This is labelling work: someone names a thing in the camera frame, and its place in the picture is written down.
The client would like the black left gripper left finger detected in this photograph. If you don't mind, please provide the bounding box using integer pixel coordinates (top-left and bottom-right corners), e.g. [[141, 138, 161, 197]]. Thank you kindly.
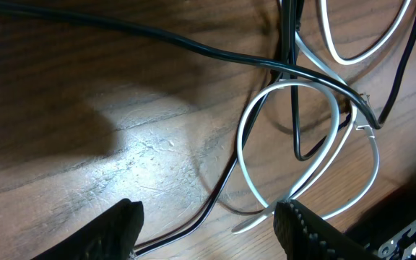
[[35, 199, 144, 260]]

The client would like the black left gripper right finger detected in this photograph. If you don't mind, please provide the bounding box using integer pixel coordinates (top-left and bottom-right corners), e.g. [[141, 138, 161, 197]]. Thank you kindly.
[[273, 200, 379, 260]]

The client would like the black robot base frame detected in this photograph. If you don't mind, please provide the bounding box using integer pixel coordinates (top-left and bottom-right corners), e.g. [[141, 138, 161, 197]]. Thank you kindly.
[[344, 172, 416, 259]]

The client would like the white USB cable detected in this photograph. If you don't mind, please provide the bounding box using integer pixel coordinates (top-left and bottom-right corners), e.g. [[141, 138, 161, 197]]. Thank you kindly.
[[230, 0, 413, 235]]

